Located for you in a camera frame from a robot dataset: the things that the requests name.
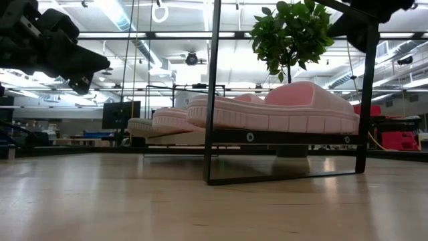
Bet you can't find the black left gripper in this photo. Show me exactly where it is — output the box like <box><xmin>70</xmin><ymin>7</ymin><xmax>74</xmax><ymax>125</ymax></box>
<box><xmin>19</xmin><ymin>8</ymin><xmax>112</xmax><ymax>96</ymax></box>

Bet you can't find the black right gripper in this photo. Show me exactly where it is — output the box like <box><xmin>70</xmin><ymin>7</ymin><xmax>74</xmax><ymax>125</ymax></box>
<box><xmin>327</xmin><ymin>0</ymin><xmax>416</xmax><ymax>54</ymax></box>

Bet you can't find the grey slide sandal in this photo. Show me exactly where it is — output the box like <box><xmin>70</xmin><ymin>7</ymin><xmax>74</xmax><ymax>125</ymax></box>
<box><xmin>126</xmin><ymin>117</ymin><xmax>160</xmax><ymax>139</ymax></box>

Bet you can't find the pink slide sandal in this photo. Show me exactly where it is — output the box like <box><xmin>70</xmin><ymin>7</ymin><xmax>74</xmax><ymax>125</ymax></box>
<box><xmin>186</xmin><ymin>81</ymin><xmax>360</xmax><ymax>135</ymax></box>
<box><xmin>152</xmin><ymin>93</ymin><xmax>265</xmax><ymax>133</ymax></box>

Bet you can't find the green potted plant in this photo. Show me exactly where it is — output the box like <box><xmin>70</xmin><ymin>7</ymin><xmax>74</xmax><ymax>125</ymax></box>
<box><xmin>249</xmin><ymin>0</ymin><xmax>335</xmax><ymax>158</ymax></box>

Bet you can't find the black monitor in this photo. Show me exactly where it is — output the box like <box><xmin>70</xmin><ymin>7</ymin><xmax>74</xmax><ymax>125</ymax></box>
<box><xmin>102</xmin><ymin>100</ymin><xmax>142</xmax><ymax>131</ymax></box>

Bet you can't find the blue bin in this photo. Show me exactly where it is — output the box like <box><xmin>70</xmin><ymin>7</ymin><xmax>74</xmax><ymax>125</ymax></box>
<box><xmin>83</xmin><ymin>131</ymin><xmax>116</xmax><ymax>139</ymax></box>

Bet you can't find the red storage box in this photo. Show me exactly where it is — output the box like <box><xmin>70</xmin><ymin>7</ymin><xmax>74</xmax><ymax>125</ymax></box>
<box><xmin>381</xmin><ymin>131</ymin><xmax>421</xmax><ymax>152</ymax></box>
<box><xmin>353</xmin><ymin>105</ymin><xmax>382</xmax><ymax>117</ymax></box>

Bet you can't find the white box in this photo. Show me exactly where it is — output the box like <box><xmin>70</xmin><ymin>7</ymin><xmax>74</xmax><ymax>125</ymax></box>
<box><xmin>175</xmin><ymin>90</ymin><xmax>201</xmax><ymax>108</ymax></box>

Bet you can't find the black ceiling spotlight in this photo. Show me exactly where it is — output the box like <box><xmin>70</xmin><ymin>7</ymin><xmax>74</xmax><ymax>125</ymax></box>
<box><xmin>185</xmin><ymin>51</ymin><xmax>199</xmax><ymax>66</ymax></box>

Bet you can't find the black workbench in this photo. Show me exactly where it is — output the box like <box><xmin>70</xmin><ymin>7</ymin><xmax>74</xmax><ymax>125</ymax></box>
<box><xmin>359</xmin><ymin>115</ymin><xmax>423</xmax><ymax>150</ymax></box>

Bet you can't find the black hanging cable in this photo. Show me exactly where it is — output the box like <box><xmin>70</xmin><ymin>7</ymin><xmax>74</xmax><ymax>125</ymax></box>
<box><xmin>119</xmin><ymin>0</ymin><xmax>135</xmax><ymax>101</ymax></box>

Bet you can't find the white hanging ring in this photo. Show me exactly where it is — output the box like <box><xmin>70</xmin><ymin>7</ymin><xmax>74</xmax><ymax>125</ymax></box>
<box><xmin>151</xmin><ymin>2</ymin><xmax>170</xmax><ymax>24</ymax></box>

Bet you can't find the yellow cable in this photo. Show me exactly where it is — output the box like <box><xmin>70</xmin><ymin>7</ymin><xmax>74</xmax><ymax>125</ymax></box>
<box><xmin>366</xmin><ymin>130</ymin><xmax>391</xmax><ymax>151</ymax></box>

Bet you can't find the black metal table frame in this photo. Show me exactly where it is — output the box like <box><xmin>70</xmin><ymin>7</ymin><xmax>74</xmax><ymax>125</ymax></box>
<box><xmin>0</xmin><ymin>145</ymin><xmax>428</xmax><ymax>160</ymax></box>

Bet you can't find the wooden shelf with black frame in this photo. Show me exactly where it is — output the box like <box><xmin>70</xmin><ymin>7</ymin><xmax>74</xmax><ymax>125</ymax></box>
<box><xmin>142</xmin><ymin>0</ymin><xmax>381</xmax><ymax>187</ymax></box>

